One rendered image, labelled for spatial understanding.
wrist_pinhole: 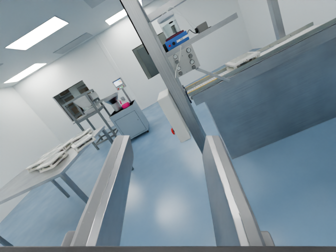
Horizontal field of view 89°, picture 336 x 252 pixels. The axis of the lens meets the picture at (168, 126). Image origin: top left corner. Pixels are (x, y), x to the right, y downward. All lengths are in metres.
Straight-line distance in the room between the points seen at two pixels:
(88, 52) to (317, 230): 6.72
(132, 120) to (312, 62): 3.22
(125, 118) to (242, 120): 2.75
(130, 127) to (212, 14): 4.79
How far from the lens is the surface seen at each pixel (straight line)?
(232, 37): 7.20
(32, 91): 7.79
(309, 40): 1.97
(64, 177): 1.98
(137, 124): 4.03
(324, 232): 1.53
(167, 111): 0.84
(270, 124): 2.05
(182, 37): 1.61
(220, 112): 1.80
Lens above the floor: 1.31
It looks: 20 degrees down
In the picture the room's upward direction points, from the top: 30 degrees counter-clockwise
